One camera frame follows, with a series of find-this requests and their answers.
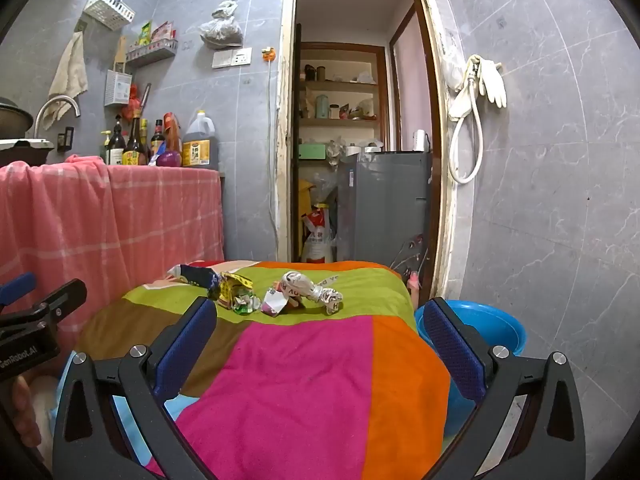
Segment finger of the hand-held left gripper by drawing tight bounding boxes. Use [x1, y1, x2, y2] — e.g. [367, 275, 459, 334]
[0, 272, 38, 307]
[0, 278, 88, 333]

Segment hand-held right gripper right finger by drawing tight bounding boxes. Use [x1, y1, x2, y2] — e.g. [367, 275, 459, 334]
[422, 296, 588, 480]

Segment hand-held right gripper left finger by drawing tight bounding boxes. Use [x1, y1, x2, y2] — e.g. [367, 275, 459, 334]
[52, 296, 218, 480]

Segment blue plastic basin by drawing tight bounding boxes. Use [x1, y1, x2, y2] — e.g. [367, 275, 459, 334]
[414, 300, 528, 436]

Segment blue white snack wrapper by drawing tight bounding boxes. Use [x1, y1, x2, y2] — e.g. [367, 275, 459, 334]
[167, 263, 222, 301]

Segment yellow dotted wrapper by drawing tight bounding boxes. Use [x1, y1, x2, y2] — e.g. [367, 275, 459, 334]
[219, 272, 254, 311]

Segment white printed wrapper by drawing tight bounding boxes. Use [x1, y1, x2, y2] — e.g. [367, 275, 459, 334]
[282, 270, 343, 316]

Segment person's left hand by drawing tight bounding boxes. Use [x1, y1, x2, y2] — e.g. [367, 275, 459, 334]
[0, 375, 42, 450]

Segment pink checked cloth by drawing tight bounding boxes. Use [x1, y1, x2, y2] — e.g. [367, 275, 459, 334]
[0, 155, 225, 356]

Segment multicoloured patchwork blanket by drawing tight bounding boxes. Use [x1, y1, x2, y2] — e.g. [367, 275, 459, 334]
[75, 259, 451, 480]

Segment black pan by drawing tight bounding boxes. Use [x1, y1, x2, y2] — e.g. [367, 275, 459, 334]
[0, 137, 55, 166]

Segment grey refrigerator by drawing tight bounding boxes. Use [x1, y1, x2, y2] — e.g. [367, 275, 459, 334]
[336, 151, 433, 281]

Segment dark bottle white label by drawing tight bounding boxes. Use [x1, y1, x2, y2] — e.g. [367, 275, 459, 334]
[106, 120, 127, 166]

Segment dark bottle yellow label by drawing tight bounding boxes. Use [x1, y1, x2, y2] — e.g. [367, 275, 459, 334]
[122, 111, 147, 166]

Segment dark cooking pot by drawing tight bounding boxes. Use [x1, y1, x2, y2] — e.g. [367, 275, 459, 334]
[0, 97, 35, 138]

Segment white red sack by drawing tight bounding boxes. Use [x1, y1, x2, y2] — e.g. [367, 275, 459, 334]
[301, 205, 337, 264]

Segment metal faucet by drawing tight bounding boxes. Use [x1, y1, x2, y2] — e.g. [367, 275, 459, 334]
[34, 95, 81, 139]

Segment yellow bag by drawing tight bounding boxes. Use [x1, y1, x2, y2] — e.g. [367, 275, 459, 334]
[298, 179, 317, 261]

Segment large cooking oil jug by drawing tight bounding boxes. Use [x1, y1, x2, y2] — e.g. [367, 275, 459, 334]
[181, 110, 219, 170]

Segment red mesh bag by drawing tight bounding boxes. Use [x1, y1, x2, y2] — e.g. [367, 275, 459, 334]
[122, 85, 147, 122]

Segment beige hanging towel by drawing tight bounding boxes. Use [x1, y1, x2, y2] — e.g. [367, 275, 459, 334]
[40, 31, 88, 131]

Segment white utensil holder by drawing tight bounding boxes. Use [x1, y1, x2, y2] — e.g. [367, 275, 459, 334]
[104, 70, 133, 107]

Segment dark wooden door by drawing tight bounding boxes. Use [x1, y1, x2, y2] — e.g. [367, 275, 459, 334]
[291, 22, 303, 261]

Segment cream rubber gloves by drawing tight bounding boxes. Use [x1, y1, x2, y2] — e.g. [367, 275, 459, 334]
[477, 58, 507, 108]

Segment built-in shelf unit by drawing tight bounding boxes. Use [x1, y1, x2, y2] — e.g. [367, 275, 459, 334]
[299, 42, 388, 153]

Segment white plastic basket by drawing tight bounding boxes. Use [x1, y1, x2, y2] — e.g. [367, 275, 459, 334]
[82, 0, 136, 30]

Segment hanging clear plastic bag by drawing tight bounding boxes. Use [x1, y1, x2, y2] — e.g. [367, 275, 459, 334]
[199, 0, 244, 51]

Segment wooden door frame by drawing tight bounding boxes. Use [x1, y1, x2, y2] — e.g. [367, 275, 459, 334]
[275, 0, 458, 301]

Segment white hose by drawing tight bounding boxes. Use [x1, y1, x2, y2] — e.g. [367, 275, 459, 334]
[446, 55, 485, 184]

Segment grey wall shelf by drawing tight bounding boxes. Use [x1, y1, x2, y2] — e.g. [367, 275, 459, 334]
[125, 39, 179, 67]

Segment white wall socket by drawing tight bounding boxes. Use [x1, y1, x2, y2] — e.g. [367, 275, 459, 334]
[211, 47, 253, 69]

